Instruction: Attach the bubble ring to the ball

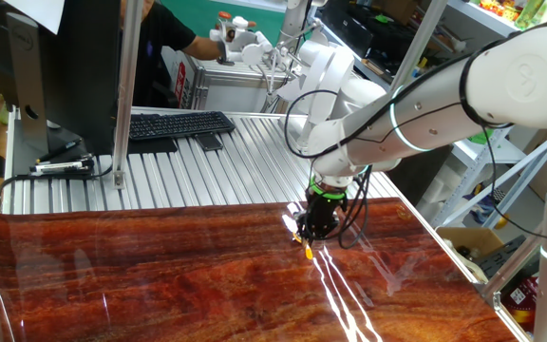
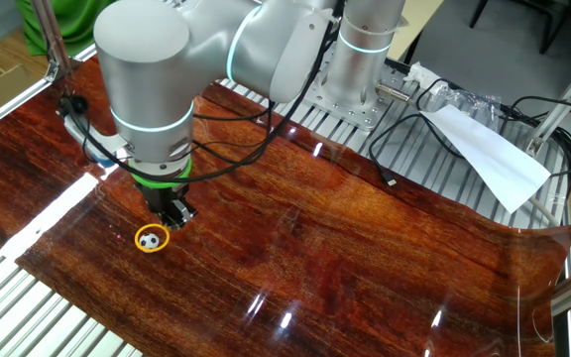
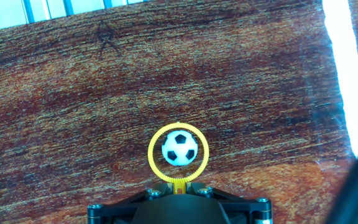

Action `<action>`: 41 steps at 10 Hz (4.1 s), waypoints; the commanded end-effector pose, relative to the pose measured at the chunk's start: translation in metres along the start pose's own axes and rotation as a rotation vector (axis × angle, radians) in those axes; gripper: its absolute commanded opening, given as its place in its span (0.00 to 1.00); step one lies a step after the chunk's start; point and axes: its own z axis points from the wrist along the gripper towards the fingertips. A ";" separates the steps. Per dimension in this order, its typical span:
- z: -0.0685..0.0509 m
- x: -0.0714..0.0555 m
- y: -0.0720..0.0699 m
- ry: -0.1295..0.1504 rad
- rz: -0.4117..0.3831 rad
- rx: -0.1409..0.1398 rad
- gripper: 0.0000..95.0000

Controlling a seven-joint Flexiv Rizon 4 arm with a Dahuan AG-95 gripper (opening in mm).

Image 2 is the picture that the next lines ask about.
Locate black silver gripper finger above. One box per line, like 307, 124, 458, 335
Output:
170, 197, 199, 226
158, 212, 181, 231

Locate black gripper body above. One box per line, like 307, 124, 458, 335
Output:
133, 180, 192, 220

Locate yellow bubble ring wand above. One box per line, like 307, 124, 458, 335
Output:
134, 223, 171, 254

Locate wood pattern table mat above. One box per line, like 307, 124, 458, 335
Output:
0, 54, 571, 357

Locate green cloth backdrop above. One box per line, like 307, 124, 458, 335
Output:
15, 0, 126, 59

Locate silver metal connector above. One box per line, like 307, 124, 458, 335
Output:
374, 81, 415, 105

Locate crumpled white tissue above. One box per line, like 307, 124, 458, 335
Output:
403, 61, 443, 90

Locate beige board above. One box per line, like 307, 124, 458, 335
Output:
402, 0, 445, 60

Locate clear plastic bag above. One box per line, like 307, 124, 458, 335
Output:
428, 81, 503, 125

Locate large white paper sheet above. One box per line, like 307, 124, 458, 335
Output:
419, 103, 552, 214

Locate black chair legs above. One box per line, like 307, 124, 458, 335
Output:
468, 0, 571, 56

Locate green flange ring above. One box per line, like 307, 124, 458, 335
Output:
129, 156, 193, 190

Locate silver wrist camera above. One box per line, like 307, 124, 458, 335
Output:
61, 113, 133, 168

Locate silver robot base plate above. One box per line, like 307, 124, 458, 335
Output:
309, 63, 401, 133

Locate black usb cable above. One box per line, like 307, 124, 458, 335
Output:
368, 113, 465, 187

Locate grey cable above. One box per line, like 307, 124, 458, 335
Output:
527, 195, 562, 227

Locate black cable bundle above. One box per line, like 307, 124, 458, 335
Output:
501, 93, 571, 199

